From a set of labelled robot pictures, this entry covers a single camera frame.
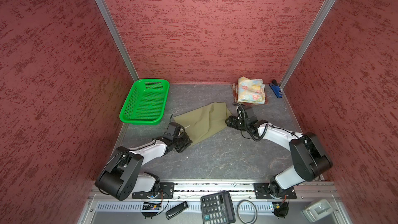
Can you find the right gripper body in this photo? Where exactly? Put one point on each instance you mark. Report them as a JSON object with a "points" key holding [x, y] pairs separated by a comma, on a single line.
{"points": [[242, 124]]}

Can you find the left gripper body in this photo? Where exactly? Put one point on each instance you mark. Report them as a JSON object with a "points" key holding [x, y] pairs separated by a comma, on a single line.
{"points": [[181, 142]]}

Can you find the olive green skirt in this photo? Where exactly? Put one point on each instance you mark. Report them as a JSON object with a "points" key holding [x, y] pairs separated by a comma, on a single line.
{"points": [[204, 122]]}

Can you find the floral pastel skirt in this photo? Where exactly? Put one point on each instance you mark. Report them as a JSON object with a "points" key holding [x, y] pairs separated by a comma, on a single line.
{"points": [[251, 91]]}

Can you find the red plaid skirt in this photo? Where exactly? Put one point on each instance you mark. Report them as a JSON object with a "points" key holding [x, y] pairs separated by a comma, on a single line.
{"points": [[235, 95]]}

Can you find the green plastic basket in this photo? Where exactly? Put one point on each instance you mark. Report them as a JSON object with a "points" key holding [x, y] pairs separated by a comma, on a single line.
{"points": [[145, 103]]}

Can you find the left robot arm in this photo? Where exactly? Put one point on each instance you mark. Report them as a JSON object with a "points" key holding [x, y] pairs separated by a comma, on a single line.
{"points": [[122, 174]]}

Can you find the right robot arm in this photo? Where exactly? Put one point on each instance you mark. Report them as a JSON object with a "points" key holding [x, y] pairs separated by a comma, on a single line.
{"points": [[309, 158]]}

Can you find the blue clamp tool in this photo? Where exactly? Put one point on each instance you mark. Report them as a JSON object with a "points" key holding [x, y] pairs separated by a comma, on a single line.
{"points": [[274, 85]]}

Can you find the black remote stick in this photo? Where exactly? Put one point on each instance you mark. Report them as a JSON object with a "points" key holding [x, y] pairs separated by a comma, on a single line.
{"points": [[176, 210]]}

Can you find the left circuit board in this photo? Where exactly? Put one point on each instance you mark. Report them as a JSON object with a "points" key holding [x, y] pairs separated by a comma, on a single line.
{"points": [[150, 210]]}

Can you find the circuit board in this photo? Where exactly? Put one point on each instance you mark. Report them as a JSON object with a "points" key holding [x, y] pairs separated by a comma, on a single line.
{"points": [[281, 209], [150, 210]]}

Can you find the black calculator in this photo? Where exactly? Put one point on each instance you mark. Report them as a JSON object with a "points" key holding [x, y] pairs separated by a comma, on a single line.
{"points": [[218, 208]]}

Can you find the right circuit board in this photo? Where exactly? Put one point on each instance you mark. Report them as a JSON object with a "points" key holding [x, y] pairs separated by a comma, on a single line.
{"points": [[281, 209]]}

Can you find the grey white box device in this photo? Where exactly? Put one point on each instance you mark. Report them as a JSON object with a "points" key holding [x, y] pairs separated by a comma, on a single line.
{"points": [[317, 210]]}

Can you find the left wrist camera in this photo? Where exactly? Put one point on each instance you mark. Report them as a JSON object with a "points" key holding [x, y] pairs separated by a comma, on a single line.
{"points": [[174, 131]]}

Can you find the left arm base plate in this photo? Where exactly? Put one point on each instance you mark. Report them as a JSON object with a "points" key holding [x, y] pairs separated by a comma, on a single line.
{"points": [[159, 190]]}

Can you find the aluminium front rail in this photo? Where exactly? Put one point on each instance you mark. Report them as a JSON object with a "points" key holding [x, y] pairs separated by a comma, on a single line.
{"points": [[192, 190]]}

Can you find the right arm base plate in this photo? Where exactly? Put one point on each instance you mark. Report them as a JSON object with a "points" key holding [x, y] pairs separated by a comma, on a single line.
{"points": [[273, 192]]}

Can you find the right aluminium corner post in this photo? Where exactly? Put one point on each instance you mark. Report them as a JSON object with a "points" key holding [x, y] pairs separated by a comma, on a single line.
{"points": [[315, 26]]}

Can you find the aluminium corner post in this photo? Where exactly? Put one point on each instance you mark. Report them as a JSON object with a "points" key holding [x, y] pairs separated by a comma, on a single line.
{"points": [[315, 26], [117, 38]]}

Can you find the left aluminium corner post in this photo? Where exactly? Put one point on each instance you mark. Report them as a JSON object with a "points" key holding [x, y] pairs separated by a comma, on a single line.
{"points": [[117, 38]]}

